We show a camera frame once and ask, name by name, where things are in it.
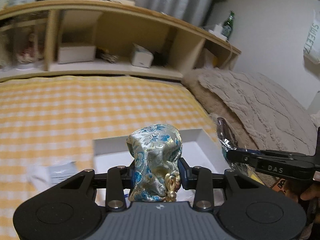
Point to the person's right hand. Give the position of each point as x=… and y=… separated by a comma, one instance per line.
x=308, y=193

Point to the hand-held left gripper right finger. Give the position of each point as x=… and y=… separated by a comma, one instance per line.
x=185, y=176

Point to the green glass bottle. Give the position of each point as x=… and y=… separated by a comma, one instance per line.
x=228, y=25

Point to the white shallow cardboard box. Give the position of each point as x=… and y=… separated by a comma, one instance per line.
x=200, y=155

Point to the orange black patterned item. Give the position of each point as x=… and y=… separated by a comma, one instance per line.
x=280, y=185

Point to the black tangled item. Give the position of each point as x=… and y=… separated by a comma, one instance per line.
x=160, y=58

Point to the yellow checked bed sheet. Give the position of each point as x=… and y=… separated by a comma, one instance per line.
x=75, y=110

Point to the small white box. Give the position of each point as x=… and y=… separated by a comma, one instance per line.
x=142, y=57

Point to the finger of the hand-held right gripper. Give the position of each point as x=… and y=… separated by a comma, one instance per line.
x=240, y=158
x=280, y=155

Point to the wooden shelf unit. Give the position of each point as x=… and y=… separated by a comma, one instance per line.
x=120, y=27

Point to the clear doll display case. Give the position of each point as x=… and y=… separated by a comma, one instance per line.
x=28, y=50

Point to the blue floral brocade pouch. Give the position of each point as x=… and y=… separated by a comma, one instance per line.
x=150, y=155

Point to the white open box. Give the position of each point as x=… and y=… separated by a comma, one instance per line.
x=76, y=53

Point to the white hanging cloth banner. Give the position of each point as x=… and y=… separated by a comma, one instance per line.
x=312, y=37

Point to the white charger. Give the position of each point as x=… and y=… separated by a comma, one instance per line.
x=217, y=31

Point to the beige fluffy blanket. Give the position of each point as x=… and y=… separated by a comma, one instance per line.
x=255, y=100

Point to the pale blue printed packet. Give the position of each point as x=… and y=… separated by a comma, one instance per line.
x=62, y=173

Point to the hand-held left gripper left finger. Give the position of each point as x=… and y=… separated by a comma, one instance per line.
x=115, y=180

